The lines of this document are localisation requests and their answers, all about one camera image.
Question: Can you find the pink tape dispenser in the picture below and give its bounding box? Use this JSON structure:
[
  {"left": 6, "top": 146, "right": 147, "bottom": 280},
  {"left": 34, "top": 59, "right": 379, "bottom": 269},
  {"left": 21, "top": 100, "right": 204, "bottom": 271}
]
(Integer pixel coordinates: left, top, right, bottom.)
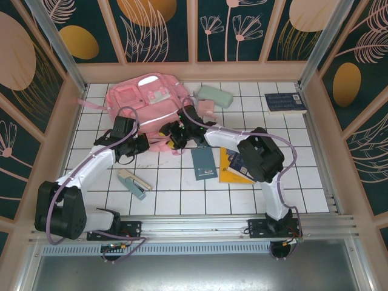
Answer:
[{"left": 196, "top": 99, "right": 218, "bottom": 121}]

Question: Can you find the pink school backpack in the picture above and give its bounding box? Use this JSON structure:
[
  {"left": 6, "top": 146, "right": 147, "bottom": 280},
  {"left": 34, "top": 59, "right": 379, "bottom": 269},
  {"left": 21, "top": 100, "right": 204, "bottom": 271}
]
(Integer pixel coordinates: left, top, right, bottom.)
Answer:
[{"left": 77, "top": 72, "right": 195, "bottom": 158}]

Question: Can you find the large teal notebook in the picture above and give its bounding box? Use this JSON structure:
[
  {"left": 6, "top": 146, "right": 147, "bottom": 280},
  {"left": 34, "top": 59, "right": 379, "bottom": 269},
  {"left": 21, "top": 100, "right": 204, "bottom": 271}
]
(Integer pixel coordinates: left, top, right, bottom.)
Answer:
[{"left": 190, "top": 147, "right": 219, "bottom": 182}]

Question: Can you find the mint green pencil case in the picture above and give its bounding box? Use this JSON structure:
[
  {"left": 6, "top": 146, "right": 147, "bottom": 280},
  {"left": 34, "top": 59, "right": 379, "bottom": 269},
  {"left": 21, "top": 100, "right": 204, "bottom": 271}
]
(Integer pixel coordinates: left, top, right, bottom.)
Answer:
[{"left": 196, "top": 85, "right": 233, "bottom": 109}]

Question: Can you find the yellow book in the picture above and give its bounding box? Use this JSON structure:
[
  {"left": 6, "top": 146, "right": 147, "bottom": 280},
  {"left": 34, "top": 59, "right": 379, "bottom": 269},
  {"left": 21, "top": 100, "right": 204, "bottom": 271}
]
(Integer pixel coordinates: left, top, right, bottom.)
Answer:
[{"left": 218, "top": 147, "right": 257, "bottom": 184}]

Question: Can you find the teal and beige stapler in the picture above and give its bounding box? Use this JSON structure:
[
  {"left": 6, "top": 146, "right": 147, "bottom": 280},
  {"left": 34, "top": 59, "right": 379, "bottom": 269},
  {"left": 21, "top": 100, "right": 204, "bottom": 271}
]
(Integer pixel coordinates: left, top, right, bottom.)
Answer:
[{"left": 117, "top": 169, "right": 153, "bottom": 201}]

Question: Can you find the navy blue paperback book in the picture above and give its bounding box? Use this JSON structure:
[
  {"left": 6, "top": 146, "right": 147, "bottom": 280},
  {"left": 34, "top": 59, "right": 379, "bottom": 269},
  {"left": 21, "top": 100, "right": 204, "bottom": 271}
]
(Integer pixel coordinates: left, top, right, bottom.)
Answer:
[{"left": 227, "top": 151, "right": 258, "bottom": 182}]

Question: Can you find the dark blue book white print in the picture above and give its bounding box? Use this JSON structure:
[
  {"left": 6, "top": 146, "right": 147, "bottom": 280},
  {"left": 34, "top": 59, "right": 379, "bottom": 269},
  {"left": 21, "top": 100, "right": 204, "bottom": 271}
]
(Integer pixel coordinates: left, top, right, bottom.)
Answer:
[{"left": 264, "top": 92, "right": 307, "bottom": 116}]

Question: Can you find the grey sheet metal panel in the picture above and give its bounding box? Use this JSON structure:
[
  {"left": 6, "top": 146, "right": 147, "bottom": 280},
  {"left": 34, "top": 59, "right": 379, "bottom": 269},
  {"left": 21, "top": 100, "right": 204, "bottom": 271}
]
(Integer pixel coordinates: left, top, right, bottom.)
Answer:
[{"left": 12, "top": 254, "right": 376, "bottom": 291}]

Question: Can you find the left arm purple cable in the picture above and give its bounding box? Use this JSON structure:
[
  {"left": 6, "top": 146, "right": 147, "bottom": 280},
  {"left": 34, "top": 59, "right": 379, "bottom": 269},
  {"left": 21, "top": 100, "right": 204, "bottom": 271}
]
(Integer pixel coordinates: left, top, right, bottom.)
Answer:
[{"left": 45, "top": 106, "right": 149, "bottom": 264}]

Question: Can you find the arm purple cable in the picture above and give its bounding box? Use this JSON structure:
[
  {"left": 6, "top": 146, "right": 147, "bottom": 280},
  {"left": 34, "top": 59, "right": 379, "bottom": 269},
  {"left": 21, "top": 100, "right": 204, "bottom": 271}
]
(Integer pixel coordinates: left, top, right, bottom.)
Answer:
[
  {"left": 181, "top": 97, "right": 304, "bottom": 261},
  {"left": 45, "top": 106, "right": 149, "bottom": 264}
]

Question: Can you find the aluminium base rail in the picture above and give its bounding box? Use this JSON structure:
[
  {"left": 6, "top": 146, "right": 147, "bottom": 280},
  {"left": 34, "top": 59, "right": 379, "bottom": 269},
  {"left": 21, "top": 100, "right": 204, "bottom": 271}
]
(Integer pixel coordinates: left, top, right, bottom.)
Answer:
[{"left": 28, "top": 214, "right": 360, "bottom": 243}]

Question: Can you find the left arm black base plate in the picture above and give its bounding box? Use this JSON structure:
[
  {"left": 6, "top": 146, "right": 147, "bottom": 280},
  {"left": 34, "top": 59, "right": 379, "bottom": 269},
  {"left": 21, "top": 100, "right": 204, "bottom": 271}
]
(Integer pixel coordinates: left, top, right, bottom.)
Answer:
[{"left": 87, "top": 220, "right": 143, "bottom": 242}]

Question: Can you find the grey slotted cable duct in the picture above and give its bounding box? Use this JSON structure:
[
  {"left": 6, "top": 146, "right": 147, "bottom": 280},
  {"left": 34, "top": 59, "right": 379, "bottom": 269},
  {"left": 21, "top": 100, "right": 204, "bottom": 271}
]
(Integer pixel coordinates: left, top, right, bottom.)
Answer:
[{"left": 41, "top": 244, "right": 355, "bottom": 257}]

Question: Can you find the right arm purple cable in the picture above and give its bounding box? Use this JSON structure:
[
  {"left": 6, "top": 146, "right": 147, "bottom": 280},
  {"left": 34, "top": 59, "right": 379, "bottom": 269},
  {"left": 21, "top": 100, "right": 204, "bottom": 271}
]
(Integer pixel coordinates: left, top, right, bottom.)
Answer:
[{"left": 181, "top": 97, "right": 304, "bottom": 261}]

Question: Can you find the aluminium corner post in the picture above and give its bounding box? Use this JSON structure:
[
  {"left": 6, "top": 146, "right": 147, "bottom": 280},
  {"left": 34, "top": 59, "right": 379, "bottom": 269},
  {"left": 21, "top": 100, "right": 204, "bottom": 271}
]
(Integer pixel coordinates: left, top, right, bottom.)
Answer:
[
  {"left": 298, "top": 0, "right": 354, "bottom": 89},
  {"left": 25, "top": 0, "right": 89, "bottom": 92}
]

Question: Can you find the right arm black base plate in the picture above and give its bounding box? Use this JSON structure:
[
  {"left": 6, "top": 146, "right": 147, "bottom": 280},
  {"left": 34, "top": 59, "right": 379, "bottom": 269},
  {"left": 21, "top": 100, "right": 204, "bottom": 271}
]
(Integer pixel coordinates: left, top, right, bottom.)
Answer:
[{"left": 247, "top": 218, "right": 304, "bottom": 240}]

